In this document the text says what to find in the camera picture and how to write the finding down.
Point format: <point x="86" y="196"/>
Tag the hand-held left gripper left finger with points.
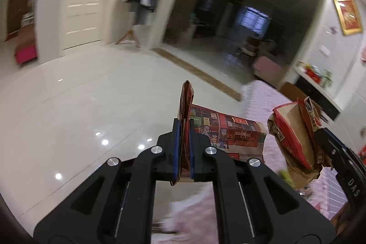
<point x="177" y="149"/>

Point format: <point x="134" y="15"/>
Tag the white panel door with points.
<point x="83" y="12"/>

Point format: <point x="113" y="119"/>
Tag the brown wooden door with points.
<point x="20" y="1"/>

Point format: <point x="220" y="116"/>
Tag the green potted plant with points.
<point x="327" y="78"/>

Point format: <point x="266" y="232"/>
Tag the wooden chair back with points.
<point x="291" y="91"/>

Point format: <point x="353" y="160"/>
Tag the pink checked tablecloth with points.
<point x="258" y="95"/>

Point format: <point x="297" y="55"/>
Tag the red brown paper bag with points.
<point x="294" y="135"/>

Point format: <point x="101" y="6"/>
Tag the white and black sideboard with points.
<point x="317" y="95"/>

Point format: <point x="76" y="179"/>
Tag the pink stool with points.
<point x="268" y="69"/>

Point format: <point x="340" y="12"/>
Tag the white wall switch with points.
<point x="325" y="50"/>

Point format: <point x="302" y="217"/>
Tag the dark hanging clothes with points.
<point x="143" y="1"/>

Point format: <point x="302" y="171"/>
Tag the cartoon printed paper bag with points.
<point x="234" y="132"/>

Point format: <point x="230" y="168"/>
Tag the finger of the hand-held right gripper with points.
<point x="328" y="144"/>

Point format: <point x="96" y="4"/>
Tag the wooden coat rack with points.
<point x="128" y="36"/>

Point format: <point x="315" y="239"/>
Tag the gold framed picture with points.
<point x="347" y="15"/>

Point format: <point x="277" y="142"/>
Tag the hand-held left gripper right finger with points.
<point x="192" y="156"/>

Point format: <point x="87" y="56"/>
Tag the red box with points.
<point x="313" y="74"/>

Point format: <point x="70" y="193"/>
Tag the window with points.
<point x="253" y="19"/>

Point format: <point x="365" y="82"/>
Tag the red wall decoration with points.
<point x="363" y="54"/>

